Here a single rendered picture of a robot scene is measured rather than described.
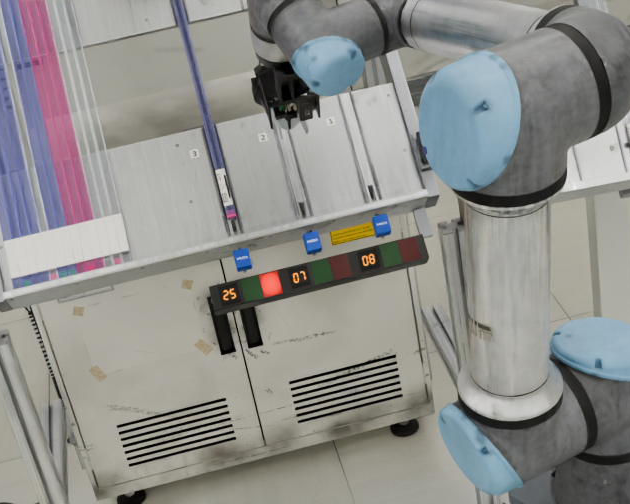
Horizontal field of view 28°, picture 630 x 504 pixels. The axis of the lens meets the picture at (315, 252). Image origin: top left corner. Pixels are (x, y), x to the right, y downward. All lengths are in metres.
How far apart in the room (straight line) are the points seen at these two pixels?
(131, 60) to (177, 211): 1.95
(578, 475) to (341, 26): 0.60
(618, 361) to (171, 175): 0.82
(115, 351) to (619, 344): 1.15
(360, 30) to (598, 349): 0.46
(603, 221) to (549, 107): 1.04
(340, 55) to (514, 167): 0.38
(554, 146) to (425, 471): 1.43
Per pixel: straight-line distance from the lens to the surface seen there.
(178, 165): 1.97
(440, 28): 1.45
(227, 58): 3.89
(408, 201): 1.93
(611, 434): 1.49
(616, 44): 1.21
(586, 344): 1.47
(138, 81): 3.89
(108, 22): 2.07
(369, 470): 2.55
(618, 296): 2.27
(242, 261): 1.90
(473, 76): 1.14
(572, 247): 3.18
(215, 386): 2.42
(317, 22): 1.50
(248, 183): 1.95
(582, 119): 1.18
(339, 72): 1.49
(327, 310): 2.37
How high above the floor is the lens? 1.63
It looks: 29 degrees down
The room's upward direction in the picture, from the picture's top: 11 degrees counter-clockwise
